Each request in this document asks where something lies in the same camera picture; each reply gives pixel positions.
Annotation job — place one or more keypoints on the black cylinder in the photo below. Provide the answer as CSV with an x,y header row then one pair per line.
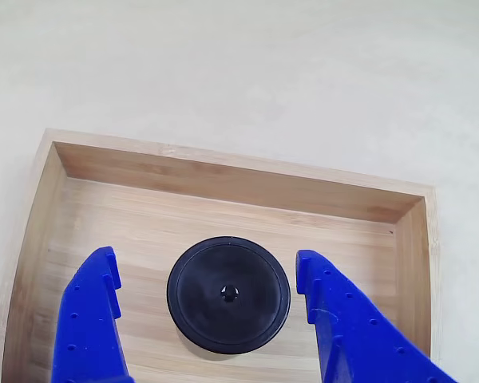
x,y
229,295

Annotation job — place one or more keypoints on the shallow wooden box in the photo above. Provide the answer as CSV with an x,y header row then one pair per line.
x,y
223,211

